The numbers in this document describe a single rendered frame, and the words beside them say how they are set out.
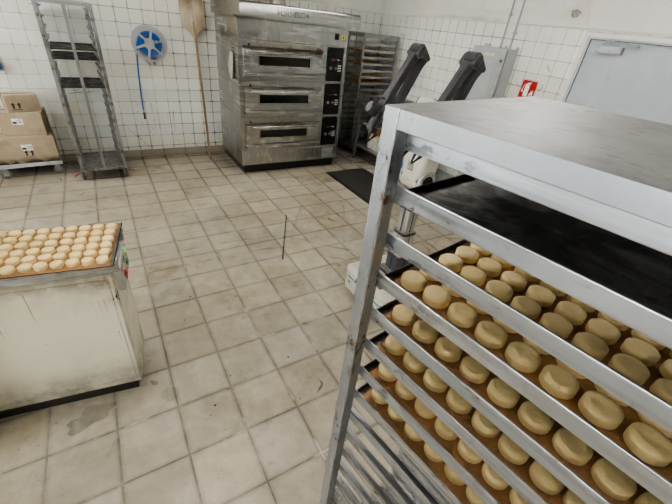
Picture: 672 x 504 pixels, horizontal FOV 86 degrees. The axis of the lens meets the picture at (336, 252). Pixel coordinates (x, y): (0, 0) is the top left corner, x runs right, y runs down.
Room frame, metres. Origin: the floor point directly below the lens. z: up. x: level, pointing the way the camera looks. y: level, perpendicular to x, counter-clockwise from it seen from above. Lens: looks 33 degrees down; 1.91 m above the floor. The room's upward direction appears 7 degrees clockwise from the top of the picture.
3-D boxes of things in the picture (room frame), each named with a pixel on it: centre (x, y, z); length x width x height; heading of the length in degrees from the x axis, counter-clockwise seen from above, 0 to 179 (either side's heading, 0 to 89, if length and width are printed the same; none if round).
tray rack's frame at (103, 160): (4.28, 3.10, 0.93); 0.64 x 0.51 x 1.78; 37
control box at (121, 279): (1.43, 1.07, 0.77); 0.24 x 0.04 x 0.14; 26
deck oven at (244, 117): (5.45, 1.01, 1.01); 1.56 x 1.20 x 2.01; 124
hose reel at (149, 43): (5.02, 2.63, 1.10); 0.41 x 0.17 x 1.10; 124
